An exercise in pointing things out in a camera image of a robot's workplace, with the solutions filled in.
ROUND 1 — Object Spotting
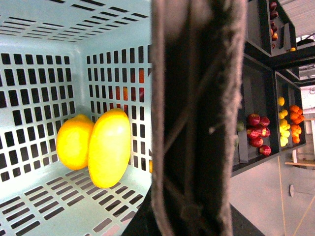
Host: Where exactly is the yellow mango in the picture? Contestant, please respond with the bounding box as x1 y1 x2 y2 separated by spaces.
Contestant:
88 108 131 188

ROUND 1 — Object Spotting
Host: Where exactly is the brown basket handle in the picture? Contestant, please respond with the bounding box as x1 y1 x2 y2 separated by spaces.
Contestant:
151 0 247 236

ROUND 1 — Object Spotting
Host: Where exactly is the yellow lemon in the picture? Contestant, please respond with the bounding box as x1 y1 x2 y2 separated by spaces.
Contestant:
56 114 95 170

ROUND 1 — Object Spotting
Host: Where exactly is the light blue plastic basket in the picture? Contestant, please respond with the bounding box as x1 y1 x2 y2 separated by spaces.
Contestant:
0 0 152 236

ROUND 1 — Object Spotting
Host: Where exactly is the black produce display shelf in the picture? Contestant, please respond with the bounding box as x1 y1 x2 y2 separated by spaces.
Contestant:
232 0 306 176

